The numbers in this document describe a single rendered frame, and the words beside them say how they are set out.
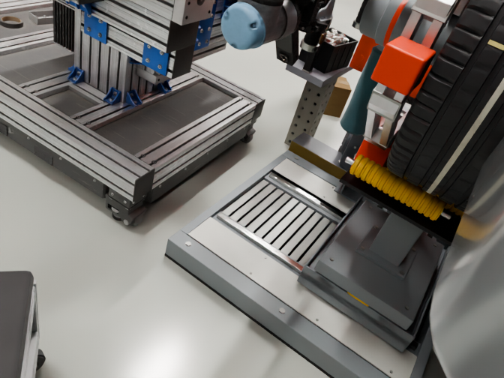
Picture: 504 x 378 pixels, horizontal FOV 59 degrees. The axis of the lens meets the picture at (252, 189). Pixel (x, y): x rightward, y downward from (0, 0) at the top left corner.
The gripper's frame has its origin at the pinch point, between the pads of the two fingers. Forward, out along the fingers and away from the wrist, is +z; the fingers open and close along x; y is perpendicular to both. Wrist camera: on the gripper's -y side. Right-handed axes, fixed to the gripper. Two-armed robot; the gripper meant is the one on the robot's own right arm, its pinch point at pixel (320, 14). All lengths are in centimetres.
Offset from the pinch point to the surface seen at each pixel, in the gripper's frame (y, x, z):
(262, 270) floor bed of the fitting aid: -75, -12, -6
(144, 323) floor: -83, 4, -40
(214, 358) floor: -83, -17, -35
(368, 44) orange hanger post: -20, 3, 65
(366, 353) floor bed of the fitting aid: -75, -50, -9
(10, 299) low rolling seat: -49, 13, -71
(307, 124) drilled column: -68, 17, 79
